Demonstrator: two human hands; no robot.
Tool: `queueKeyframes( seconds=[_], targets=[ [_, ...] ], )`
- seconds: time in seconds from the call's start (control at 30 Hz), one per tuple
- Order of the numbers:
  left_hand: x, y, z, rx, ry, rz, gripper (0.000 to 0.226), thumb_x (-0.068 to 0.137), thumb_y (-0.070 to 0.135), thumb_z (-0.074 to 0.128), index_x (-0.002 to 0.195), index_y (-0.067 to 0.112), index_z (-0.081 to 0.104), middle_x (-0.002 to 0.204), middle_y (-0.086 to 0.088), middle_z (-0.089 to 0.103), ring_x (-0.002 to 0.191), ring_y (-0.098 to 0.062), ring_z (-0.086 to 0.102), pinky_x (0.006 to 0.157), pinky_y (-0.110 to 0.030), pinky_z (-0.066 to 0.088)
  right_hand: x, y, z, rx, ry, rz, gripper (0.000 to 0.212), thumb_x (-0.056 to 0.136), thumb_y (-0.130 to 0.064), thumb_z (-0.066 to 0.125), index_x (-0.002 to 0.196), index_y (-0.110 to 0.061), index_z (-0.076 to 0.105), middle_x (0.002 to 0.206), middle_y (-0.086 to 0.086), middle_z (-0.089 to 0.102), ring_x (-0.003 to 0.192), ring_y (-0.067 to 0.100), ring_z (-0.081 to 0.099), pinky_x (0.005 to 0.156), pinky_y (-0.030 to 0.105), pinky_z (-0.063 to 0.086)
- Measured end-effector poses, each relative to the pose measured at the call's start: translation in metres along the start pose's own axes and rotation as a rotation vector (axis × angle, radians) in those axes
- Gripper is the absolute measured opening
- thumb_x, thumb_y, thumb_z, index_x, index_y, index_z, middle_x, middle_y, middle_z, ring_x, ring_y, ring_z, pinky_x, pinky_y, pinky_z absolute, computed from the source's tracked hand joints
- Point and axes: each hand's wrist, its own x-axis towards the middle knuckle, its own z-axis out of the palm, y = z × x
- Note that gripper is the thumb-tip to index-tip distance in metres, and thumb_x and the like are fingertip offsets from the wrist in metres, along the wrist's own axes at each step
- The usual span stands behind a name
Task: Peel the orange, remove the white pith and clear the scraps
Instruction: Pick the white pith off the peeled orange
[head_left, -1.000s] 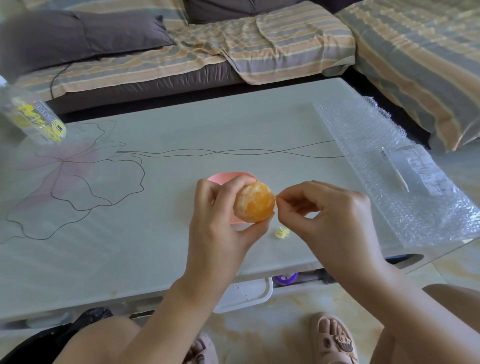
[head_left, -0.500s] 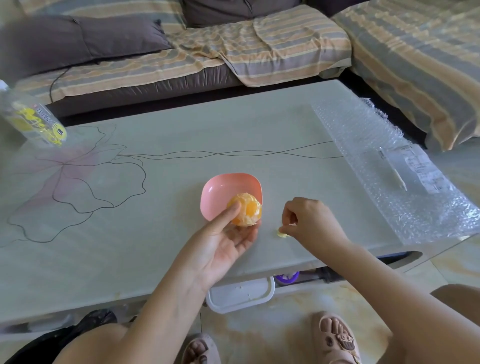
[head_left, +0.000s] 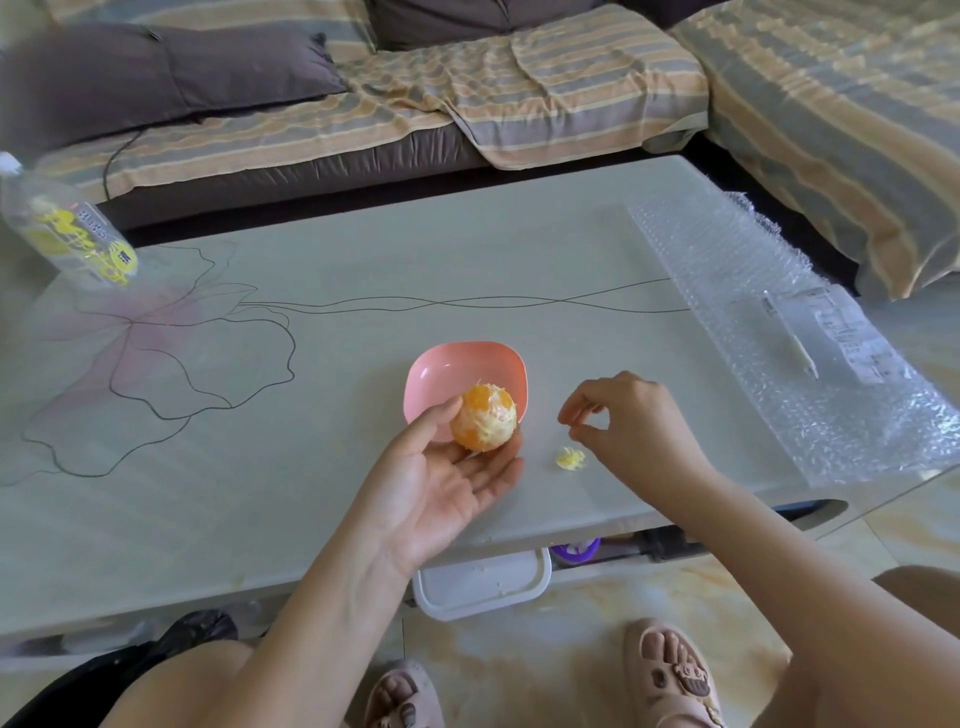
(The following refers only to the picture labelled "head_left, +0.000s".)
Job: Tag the person's left foot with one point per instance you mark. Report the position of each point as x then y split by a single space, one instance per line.
401 701

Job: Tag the grey upright cushion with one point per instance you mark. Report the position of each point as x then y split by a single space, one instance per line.
472 19

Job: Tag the thin white stick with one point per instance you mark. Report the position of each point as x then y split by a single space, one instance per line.
795 345

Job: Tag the orange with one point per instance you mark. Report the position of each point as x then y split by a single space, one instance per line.
486 420

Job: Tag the grey flat pillow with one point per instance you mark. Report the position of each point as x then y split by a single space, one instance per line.
165 75

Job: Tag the person's right foot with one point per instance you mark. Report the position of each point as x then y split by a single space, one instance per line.
671 671

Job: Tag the person's left leg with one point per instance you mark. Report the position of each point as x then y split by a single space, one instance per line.
180 686

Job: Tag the clear plastic bag paper label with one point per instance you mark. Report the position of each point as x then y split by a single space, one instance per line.
847 337

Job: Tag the person's right forearm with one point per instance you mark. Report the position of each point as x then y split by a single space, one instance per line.
817 600

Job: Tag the person's leg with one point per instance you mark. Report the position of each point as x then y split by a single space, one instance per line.
787 697
180 686

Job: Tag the person's left forearm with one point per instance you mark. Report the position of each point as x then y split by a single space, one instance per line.
315 645

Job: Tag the black plastic bag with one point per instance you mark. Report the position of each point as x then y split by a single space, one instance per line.
75 679

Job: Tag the black box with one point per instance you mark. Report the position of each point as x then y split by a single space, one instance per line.
671 544

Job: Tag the person's left hand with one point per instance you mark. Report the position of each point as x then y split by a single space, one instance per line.
420 495

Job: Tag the clear bottle yellow label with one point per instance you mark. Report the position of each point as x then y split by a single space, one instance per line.
71 236

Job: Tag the dark purple cushion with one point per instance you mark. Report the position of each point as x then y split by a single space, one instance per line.
660 11

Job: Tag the small white pith clump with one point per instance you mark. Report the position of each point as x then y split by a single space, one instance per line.
571 459

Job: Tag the white plastic container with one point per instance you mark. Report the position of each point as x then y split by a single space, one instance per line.
480 585

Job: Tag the person's right hand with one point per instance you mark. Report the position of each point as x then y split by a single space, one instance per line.
645 435

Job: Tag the clear bubble wrap sheet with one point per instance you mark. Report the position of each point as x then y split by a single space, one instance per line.
712 255

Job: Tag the pink plastic dish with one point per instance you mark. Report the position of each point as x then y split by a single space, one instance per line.
450 371

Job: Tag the striped sofa sheet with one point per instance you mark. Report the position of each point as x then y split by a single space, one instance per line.
577 86
832 101

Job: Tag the person's foot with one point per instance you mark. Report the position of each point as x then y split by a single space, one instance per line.
401 701
671 671

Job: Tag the person's right leg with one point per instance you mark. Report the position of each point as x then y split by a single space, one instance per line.
787 697

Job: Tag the dark brown sofa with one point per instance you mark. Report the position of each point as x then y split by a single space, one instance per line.
300 172

